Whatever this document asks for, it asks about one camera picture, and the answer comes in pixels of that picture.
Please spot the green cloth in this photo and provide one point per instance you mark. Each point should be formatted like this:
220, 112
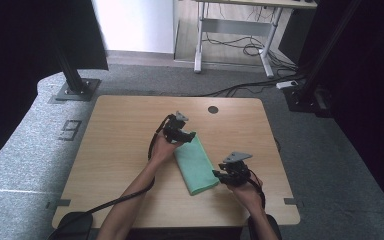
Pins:
196, 165

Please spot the person's right hand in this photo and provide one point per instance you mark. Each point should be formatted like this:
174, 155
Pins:
246, 198

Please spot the person's left hand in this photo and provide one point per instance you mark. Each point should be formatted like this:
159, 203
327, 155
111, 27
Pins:
162, 150

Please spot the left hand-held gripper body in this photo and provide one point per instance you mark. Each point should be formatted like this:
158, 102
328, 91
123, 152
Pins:
174, 126

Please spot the black metal stand with plate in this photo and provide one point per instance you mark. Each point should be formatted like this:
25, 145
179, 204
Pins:
308, 96
76, 86

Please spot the grey tape strip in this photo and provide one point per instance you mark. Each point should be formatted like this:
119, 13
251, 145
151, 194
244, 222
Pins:
293, 201
58, 203

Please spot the black curtain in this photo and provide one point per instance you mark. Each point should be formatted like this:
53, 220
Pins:
370, 100
20, 66

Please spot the white metal frame desk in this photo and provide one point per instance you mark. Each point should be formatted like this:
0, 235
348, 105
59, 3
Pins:
235, 27

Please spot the white power strip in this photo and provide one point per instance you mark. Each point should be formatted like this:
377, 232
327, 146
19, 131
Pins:
286, 84

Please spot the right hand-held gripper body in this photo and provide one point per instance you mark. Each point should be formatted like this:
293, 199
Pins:
236, 168

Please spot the black computer case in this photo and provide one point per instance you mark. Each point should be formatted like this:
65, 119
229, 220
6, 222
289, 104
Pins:
296, 36

